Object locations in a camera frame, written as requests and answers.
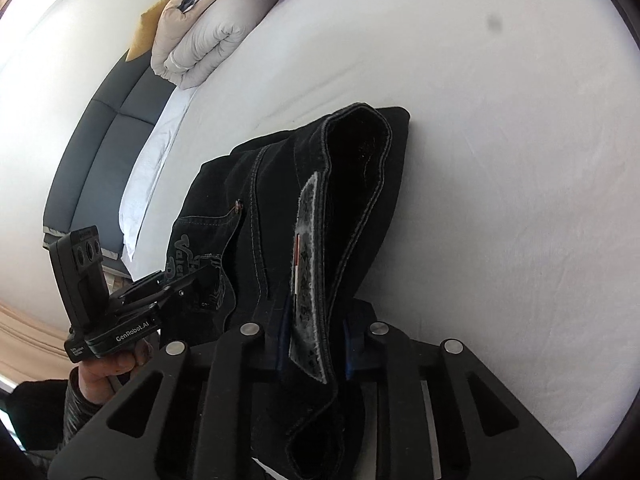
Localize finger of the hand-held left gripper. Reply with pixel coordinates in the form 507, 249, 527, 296
107, 265, 216, 311

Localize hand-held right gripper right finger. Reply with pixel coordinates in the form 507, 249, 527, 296
340, 302, 576, 480

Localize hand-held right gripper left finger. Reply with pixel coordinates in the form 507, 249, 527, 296
47, 305, 291, 480

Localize black denim pants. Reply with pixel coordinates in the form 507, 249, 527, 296
160, 102, 413, 480

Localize person's left forearm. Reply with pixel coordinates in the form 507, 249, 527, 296
0, 367, 108, 461

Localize person's left hand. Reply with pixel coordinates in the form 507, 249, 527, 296
70, 335, 156, 408

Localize grey padded headboard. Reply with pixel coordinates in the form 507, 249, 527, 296
42, 49, 176, 266

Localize white bed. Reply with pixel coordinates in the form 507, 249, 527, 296
120, 0, 640, 476

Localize folded beige duvet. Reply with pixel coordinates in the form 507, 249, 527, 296
150, 0, 273, 91

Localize yellow pillow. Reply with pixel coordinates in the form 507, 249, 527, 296
125, 0, 198, 61

